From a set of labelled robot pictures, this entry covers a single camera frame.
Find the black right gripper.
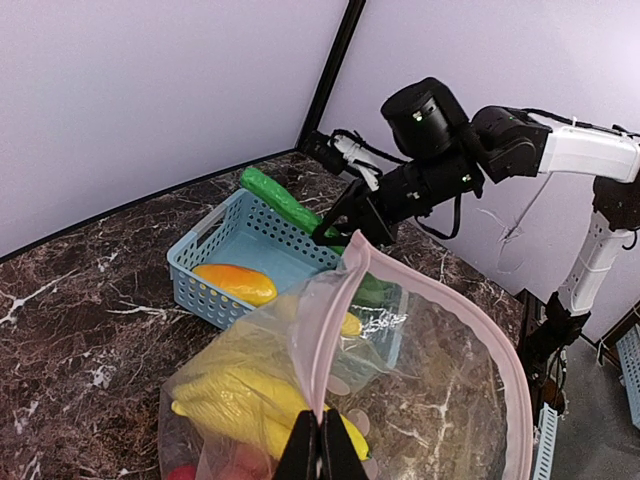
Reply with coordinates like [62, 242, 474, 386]
[312, 180, 398, 246]

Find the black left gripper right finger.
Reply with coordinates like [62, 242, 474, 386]
[318, 409, 368, 480]

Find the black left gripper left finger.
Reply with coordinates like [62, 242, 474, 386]
[273, 410, 320, 480]

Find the green cucumber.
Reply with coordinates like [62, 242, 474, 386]
[240, 167, 324, 235]

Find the yellow banana bunch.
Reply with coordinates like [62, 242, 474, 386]
[169, 319, 374, 464]

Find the red lychee bunch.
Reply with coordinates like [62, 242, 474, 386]
[166, 463, 197, 480]

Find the clear zip top bag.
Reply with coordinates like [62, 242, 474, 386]
[158, 234, 534, 479]

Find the yellow corn cob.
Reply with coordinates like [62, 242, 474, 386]
[341, 312, 362, 337]

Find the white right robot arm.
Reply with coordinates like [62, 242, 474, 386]
[305, 77, 639, 362]

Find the green bell pepper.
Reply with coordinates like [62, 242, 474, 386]
[351, 273, 402, 308]

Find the orange mango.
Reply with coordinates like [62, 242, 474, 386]
[192, 264, 278, 307]

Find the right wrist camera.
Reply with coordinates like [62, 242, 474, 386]
[301, 131, 383, 192]

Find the black frame post right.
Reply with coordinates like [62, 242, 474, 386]
[295, 0, 366, 151]

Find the black right table rail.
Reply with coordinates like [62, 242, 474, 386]
[516, 289, 547, 406]

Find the grey slotted cable duct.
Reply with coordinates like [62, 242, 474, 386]
[531, 403, 558, 480]

